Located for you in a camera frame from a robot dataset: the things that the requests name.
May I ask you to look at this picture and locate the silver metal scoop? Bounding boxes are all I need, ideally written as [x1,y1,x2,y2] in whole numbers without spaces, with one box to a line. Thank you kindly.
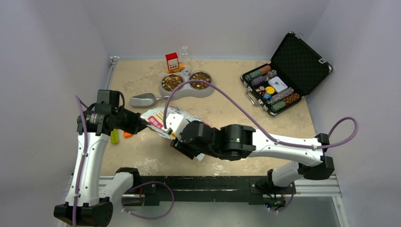
[129,93,169,107]

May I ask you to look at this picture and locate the pet food bag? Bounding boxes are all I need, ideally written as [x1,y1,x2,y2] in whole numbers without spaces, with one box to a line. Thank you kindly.
[141,106,203,142]

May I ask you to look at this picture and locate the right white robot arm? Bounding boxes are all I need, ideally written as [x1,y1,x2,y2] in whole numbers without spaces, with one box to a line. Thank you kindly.
[166,120,335,192]

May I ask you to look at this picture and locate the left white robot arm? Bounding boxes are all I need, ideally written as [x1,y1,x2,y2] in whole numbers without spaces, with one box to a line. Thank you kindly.
[53,89,147,227]

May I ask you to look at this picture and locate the pet food kibble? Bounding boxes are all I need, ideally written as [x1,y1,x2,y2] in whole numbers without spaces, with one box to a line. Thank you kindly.
[162,72,212,92]

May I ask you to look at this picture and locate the grey double pet bowl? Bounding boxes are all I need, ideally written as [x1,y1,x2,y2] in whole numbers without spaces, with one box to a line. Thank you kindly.
[158,70,216,101]

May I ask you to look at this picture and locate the orange toy arch with blocks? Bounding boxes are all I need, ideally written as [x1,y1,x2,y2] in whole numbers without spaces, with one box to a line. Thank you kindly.
[110,129,133,144]

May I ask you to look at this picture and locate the clear water bottle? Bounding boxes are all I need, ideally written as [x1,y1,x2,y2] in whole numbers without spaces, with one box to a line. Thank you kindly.
[179,46,192,75]

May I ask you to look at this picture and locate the red toy block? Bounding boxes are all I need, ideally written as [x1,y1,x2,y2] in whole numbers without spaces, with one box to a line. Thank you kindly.
[165,52,182,73]

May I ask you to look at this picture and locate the black poker chip case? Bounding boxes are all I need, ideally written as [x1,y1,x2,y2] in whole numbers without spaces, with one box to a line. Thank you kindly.
[240,32,333,116]

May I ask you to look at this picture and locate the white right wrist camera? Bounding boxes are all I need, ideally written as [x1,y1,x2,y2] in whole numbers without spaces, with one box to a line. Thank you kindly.
[164,113,194,141]

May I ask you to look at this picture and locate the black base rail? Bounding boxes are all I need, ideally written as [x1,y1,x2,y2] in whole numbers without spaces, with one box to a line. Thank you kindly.
[125,175,296,207]

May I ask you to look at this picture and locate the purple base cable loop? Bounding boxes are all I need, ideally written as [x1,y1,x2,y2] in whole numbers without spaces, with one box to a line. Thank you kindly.
[121,181,175,221]

